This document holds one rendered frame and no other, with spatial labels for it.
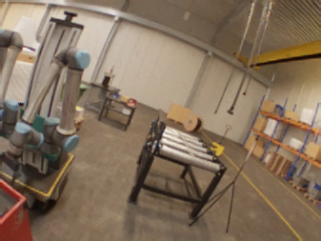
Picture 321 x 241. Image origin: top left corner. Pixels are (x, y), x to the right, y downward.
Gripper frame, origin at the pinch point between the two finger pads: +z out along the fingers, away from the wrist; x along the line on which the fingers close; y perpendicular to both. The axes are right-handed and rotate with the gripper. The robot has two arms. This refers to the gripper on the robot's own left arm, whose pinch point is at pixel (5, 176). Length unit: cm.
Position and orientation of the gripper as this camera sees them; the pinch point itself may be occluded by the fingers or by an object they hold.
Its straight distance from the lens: 112.1
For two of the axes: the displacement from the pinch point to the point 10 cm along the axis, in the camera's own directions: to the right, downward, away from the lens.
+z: -4.3, 8.7, -2.5
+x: 8.8, 4.7, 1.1
